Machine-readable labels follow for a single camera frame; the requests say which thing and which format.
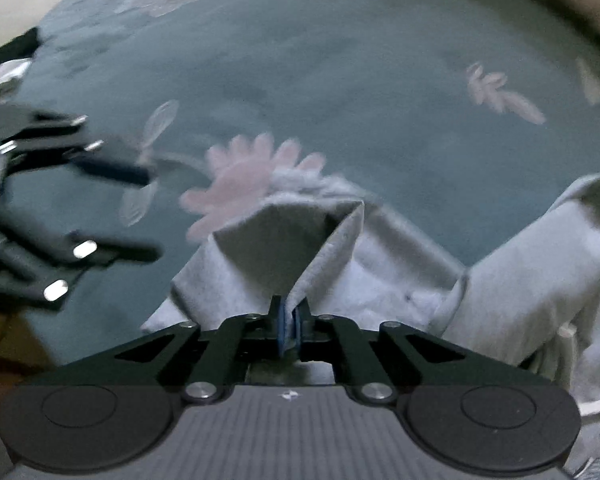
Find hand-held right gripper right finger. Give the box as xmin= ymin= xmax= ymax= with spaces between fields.
xmin=294 ymin=300 xmax=501 ymax=403

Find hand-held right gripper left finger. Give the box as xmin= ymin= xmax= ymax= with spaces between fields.
xmin=80 ymin=296 xmax=287 ymax=403

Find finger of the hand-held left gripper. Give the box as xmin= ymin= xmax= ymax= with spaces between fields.
xmin=0 ymin=109 xmax=152 ymax=187
xmin=0 ymin=207 xmax=163 ymax=312

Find grey sweatpants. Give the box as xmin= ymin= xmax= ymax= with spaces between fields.
xmin=141 ymin=174 xmax=600 ymax=480

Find black and white cloth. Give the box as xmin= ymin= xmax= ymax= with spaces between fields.
xmin=0 ymin=27 xmax=42 ymax=107

